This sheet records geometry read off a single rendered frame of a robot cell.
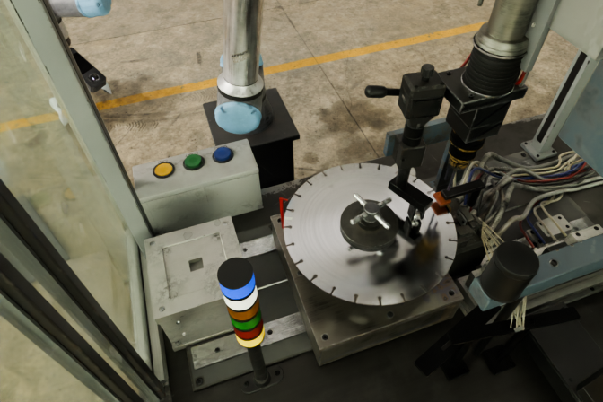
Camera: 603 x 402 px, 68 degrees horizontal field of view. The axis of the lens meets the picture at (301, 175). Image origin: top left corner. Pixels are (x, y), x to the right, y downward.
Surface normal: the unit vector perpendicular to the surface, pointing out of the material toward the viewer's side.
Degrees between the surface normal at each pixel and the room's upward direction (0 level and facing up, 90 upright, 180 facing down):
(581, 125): 90
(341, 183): 0
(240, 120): 97
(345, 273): 0
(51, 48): 90
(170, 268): 0
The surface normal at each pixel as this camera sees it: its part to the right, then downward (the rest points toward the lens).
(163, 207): 0.32, 0.70
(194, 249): -0.02, -0.67
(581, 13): -0.94, 0.25
